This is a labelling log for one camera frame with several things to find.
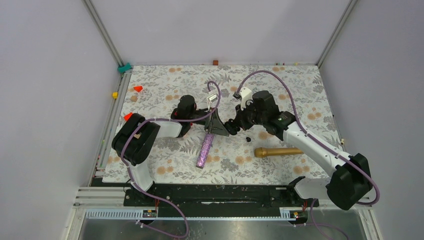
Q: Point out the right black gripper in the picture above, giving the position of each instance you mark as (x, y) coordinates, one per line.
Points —
(240, 116)

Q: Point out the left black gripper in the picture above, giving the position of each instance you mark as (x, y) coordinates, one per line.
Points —
(214, 124)

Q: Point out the black oval earbud case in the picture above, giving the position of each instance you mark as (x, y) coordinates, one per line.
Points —
(231, 127)

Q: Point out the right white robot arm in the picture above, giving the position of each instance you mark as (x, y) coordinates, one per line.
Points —
(349, 176)

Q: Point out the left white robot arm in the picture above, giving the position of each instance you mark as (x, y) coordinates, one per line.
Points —
(135, 139)

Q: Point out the purple glitter microphone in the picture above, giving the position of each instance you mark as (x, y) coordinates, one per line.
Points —
(204, 151)

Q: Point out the floral table mat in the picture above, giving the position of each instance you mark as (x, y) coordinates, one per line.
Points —
(231, 159)

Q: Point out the gold microphone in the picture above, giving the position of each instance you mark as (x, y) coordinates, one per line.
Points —
(262, 152)

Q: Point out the red triangular block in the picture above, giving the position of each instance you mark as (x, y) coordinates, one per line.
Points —
(138, 88)

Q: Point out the red rectangular block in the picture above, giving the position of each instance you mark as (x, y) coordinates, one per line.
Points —
(127, 116)

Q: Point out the yellow cube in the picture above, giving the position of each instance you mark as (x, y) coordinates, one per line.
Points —
(115, 95)

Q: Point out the teal clamp block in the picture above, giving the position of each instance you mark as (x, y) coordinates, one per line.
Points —
(124, 68)

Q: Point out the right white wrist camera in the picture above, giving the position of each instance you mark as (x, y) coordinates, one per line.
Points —
(245, 96)

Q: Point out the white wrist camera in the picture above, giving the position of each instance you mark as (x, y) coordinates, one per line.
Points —
(213, 98)
(245, 96)

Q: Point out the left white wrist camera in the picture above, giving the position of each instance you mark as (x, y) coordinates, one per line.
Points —
(213, 98)

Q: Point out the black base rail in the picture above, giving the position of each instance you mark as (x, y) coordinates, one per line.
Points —
(219, 201)

